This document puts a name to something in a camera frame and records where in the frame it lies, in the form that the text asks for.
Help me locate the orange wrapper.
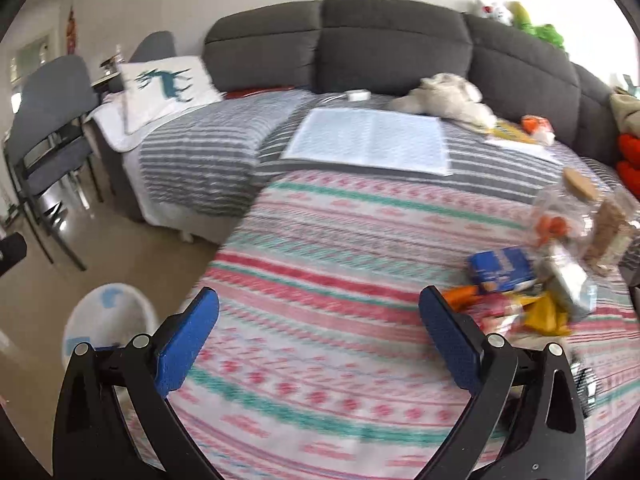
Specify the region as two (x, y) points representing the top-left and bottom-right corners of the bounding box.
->
(442, 285), (481, 311)

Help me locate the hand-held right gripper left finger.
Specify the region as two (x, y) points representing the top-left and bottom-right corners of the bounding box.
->
(52, 286), (226, 480)

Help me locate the red wrapper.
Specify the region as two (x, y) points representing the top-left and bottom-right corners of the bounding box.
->
(475, 295), (526, 336)

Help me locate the grey sofa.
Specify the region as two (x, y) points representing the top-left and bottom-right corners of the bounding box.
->
(92, 0), (640, 243)

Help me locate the white open box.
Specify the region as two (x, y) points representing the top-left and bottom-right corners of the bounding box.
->
(612, 74), (640, 97)

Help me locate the silver packet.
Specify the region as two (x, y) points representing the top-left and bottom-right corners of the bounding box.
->
(542, 245), (598, 321)

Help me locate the glass teapot with bamboo lid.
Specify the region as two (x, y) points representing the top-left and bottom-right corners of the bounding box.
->
(530, 167), (601, 256)

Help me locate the grey striped blanket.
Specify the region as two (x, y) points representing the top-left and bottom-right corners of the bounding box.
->
(137, 90), (626, 241)

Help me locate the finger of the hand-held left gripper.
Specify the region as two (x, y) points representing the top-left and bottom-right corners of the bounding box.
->
(0, 232), (28, 278)

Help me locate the beige fleece blanket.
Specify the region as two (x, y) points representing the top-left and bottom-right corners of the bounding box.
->
(609, 87), (640, 138)

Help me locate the white dotted sheet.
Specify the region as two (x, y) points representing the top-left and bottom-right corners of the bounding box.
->
(280, 107), (453, 177)

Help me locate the white paper sheet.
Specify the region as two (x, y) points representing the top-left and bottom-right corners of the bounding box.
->
(485, 137), (561, 163)

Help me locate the white deer print pillow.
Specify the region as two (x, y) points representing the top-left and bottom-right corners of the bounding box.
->
(117, 55), (223, 136)

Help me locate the white quilted cloth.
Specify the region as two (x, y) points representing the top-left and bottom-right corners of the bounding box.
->
(85, 92), (181, 153)

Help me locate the orange snack packet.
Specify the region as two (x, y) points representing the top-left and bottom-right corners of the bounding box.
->
(521, 115), (557, 147)

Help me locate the green plush toy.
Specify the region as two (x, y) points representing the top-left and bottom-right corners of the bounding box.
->
(507, 2), (533, 33)
(526, 22), (566, 51)

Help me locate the clear plastic snack jar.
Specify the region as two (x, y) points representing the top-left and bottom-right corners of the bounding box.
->
(582, 195), (638, 276)

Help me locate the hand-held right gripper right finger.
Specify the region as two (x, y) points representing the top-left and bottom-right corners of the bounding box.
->
(417, 285), (587, 480)

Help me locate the white door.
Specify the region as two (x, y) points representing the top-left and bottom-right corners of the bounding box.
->
(7, 35), (56, 86)

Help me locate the yellow booklet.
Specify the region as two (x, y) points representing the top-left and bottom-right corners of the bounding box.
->
(487, 121), (533, 143)

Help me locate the grey chair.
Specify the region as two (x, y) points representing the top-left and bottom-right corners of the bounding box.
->
(127, 31), (176, 63)
(5, 55), (101, 271)

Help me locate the cream plush toy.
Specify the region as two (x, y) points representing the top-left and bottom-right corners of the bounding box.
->
(390, 73), (498, 128)

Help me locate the cluttered side table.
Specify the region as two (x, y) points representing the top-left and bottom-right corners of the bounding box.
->
(99, 45), (127, 92)

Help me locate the red cloth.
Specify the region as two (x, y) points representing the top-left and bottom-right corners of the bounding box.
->
(227, 87), (296, 99)

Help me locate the yellow wrapper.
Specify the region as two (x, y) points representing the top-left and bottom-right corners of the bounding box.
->
(520, 292), (573, 338)

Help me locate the orange tangerine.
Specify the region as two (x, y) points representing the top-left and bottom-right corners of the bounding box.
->
(535, 215), (568, 241)

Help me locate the blue packet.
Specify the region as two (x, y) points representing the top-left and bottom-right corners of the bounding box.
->
(467, 247), (536, 293)

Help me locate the orange pumpkin cushion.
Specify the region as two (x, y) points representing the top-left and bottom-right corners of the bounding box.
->
(614, 160), (640, 196)
(617, 132), (640, 162)

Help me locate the white round stool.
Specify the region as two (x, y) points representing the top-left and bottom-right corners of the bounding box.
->
(62, 282), (158, 376)

